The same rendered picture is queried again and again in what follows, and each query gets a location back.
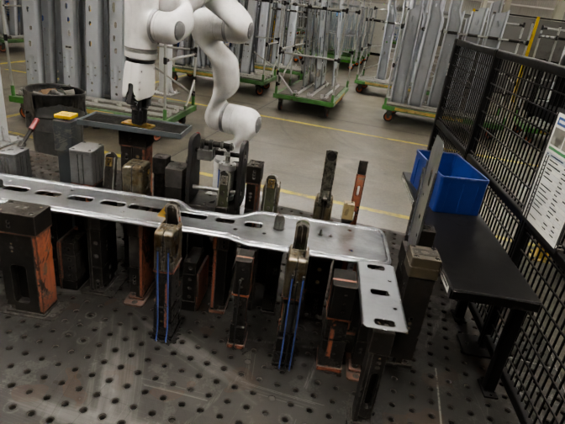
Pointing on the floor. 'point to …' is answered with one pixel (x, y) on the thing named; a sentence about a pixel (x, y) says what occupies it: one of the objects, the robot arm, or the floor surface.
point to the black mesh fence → (480, 344)
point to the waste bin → (49, 103)
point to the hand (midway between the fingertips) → (139, 115)
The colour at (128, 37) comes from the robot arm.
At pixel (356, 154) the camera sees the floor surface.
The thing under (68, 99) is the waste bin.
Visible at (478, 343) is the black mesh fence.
